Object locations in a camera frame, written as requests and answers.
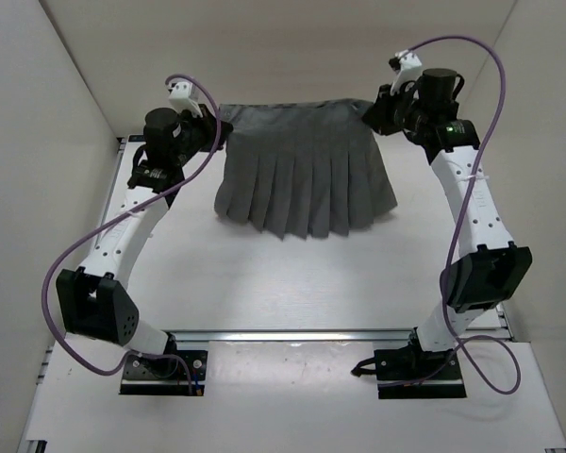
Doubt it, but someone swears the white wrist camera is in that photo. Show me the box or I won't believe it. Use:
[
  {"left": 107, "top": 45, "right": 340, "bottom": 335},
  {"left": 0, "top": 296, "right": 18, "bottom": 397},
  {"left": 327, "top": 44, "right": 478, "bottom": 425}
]
[
  {"left": 165, "top": 78, "right": 203, "bottom": 118},
  {"left": 389, "top": 49, "right": 423, "bottom": 95}
]

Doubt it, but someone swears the grey pleated skirt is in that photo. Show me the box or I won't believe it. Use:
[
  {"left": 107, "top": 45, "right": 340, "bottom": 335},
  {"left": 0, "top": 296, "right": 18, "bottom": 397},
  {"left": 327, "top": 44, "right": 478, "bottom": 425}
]
[{"left": 214, "top": 98, "right": 397, "bottom": 239}]

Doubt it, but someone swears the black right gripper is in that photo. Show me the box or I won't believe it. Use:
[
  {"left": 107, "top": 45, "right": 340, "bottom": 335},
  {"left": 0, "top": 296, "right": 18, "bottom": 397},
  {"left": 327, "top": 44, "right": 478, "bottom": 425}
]
[{"left": 362, "top": 83, "right": 428, "bottom": 138}]

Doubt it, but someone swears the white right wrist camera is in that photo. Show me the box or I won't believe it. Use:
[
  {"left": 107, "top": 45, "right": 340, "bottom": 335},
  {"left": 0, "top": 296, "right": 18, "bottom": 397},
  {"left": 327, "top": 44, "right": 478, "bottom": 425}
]
[{"left": 389, "top": 49, "right": 423, "bottom": 95}]

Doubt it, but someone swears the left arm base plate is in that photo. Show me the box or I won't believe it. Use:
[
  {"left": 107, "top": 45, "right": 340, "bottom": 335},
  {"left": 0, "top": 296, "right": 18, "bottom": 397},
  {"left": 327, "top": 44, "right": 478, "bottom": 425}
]
[{"left": 119, "top": 347, "right": 208, "bottom": 396}]

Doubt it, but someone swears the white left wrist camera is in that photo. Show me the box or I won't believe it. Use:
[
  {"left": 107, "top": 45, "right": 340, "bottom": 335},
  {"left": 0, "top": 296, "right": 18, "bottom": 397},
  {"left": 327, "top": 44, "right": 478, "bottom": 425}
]
[{"left": 165, "top": 78, "right": 203, "bottom": 118}]

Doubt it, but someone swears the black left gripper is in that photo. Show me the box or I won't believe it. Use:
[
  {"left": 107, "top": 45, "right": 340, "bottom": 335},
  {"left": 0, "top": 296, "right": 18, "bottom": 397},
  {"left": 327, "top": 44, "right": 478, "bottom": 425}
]
[{"left": 176, "top": 99, "right": 234, "bottom": 159}]

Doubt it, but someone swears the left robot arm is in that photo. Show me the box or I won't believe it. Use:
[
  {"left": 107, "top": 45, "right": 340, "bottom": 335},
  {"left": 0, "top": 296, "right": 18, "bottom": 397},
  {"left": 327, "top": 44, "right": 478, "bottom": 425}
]
[{"left": 56, "top": 104, "right": 232, "bottom": 376}]

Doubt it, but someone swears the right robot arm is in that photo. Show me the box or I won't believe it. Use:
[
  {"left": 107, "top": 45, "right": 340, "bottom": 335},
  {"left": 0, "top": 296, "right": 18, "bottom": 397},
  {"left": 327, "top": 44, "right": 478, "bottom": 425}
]
[{"left": 363, "top": 67, "right": 532, "bottom": 378}]

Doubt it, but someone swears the aluminium table edge rail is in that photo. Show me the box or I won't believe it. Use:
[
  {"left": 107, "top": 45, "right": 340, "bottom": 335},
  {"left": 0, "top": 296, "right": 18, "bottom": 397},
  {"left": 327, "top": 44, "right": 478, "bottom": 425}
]
[{"left": 169, "top": 328, "right": 513, "bottom": 344}]

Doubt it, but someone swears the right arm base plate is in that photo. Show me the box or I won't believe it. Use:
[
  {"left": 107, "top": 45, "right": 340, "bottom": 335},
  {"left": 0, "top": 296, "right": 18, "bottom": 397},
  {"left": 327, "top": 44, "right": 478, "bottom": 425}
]
[{"left": 351, "top": 346, "right": 467, "bottom": 400}]

